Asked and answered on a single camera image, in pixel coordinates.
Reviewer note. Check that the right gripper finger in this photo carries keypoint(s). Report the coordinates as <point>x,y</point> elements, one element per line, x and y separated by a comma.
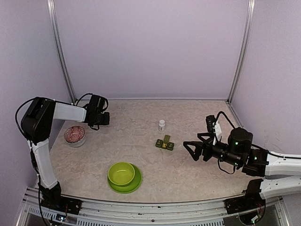
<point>195,148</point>
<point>207,138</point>

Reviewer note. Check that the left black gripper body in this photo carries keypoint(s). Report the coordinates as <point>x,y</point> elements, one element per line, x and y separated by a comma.
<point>100,120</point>

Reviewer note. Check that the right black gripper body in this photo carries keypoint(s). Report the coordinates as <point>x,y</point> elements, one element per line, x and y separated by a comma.
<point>209,154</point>

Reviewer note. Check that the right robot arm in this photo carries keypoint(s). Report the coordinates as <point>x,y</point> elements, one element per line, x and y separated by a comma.
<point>276,174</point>

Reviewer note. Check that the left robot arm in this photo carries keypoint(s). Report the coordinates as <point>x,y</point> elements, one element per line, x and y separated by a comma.
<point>36,127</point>

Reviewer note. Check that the red patterned white bowl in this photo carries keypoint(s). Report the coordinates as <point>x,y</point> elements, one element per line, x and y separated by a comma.
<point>75,136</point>

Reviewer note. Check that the white pill bottle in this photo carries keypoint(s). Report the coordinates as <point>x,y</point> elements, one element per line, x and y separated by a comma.
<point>161,125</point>

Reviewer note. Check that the green bowl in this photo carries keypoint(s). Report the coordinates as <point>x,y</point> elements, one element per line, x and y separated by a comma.
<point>121,173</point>

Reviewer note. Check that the green plate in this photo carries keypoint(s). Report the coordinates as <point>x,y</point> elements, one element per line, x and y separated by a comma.
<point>130,187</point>

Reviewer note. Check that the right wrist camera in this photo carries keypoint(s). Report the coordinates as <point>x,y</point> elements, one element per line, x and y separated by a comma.
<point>213,126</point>

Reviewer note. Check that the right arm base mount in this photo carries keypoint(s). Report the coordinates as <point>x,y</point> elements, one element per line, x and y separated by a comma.
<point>243,203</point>

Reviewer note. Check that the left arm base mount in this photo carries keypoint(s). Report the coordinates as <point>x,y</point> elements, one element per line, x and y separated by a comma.
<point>66,204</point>

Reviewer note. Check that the aluminium front rail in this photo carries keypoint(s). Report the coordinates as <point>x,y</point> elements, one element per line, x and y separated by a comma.
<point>109,213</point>

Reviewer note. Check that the left aluminium frame post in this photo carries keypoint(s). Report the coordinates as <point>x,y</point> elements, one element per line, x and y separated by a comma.
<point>59,49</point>

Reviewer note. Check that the aluminium frame post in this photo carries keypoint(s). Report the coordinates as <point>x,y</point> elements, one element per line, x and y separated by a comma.
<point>59,49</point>
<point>243,50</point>

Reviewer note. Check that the right aluminium frame post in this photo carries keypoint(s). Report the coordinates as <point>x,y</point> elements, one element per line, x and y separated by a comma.
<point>243,50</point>

